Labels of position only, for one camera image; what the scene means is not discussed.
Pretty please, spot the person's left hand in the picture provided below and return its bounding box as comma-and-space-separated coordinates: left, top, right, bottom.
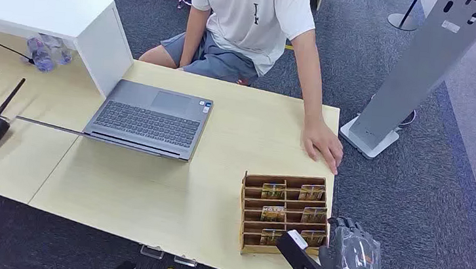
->
298, 115, 347, 176

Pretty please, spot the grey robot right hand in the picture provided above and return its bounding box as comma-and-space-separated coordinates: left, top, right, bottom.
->
317, 215, 387, 269

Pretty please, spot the green gold hotel card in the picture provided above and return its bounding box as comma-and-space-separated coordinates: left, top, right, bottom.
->
298, 183, 327, 203
300, 205, 328, 226
259, 228, 285, 247
260, 205, 287, 224
261, 182, 287, 201

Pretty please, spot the wooden card holder rack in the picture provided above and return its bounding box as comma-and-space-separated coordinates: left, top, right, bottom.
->
234, 169, 336, 264

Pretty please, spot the person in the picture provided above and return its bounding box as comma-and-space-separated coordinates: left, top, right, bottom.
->
129, 0, 359, 176

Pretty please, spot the black round wheel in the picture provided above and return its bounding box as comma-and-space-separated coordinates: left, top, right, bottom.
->
397, 108, 418, 131

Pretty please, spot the grey kiosk stand white base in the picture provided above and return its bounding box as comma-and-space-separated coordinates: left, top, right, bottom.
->
337, 0, 476, 171

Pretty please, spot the clear acrylic desk clip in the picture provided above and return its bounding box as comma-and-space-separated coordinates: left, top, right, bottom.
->
172, 255, 199, 269
139, 245, 166, 261

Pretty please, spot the grey open laptop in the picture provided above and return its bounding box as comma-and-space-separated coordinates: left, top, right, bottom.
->
13, 70, 216, 165

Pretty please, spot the clear plastic water bottle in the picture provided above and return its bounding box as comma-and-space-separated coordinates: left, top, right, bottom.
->
37, 33, 75, 67
24, 35, 59, 75

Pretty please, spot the white desk riser shelf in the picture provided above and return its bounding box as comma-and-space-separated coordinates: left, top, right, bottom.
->
0, 0, 140, 101

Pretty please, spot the stanchion post with round base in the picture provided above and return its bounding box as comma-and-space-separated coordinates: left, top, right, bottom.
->
386, 0, 423, 33

